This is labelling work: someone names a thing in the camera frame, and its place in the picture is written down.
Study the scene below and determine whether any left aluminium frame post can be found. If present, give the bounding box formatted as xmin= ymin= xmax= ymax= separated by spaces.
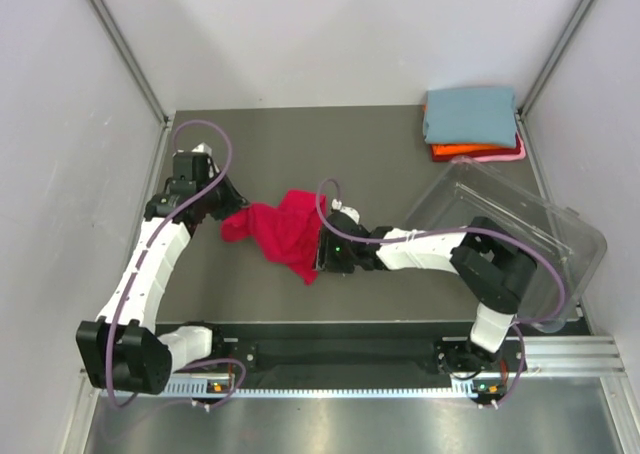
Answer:
xmin=87 ymin=0 xmax=169 ymax=127

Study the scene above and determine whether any folded pink t shirt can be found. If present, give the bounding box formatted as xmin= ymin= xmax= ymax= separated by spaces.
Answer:
xmin=475 ymin=132 xmax=527 ymax=163

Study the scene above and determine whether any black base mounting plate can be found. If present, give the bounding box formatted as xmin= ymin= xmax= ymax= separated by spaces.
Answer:
xmin=149 ymin=321 xmax=521 ymax=375

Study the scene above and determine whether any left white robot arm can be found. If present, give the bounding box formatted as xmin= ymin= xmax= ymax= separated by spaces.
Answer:
xmin=76 ymin=143 xmax=249 ymax=395

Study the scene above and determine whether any folded blue t shirt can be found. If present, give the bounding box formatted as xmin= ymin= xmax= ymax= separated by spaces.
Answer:
xmin=423 ymin=86 xmax=517 ymax=148

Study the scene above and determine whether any folded dark red t shirt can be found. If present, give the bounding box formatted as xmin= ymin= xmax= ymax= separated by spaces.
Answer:
xmin=431 ymin=146 xmax=526 ymax=163

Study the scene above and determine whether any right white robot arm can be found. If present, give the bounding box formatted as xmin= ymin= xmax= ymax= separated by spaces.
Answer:
xmin=314 ymin=208 xmax=538 ymax=374

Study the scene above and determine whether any right aluminium frame post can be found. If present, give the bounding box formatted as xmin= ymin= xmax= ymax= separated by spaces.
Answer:
xmin=518 ymin=0 xmax=598 ymax=120

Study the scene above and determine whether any clear plastic bin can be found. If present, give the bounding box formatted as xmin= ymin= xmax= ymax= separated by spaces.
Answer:
xmin=402 ymin=158 xmax=607 ymax=334

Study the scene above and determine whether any slotted grey cable duct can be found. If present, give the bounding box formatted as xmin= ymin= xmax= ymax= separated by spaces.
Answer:
xmin=159 ymin=374 xmax=500 ymax=400

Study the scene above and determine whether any aluminium frame post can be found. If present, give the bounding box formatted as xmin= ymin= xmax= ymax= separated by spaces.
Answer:
xmin=87 ymin=0 xmax=169 ymax=127
xmin=518 ymin=0 xmax=598 ymax=120

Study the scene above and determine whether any folded orange t shirt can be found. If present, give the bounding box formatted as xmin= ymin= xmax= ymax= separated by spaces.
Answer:
xmin=430 ymin=144 xmax=504 ymax=157

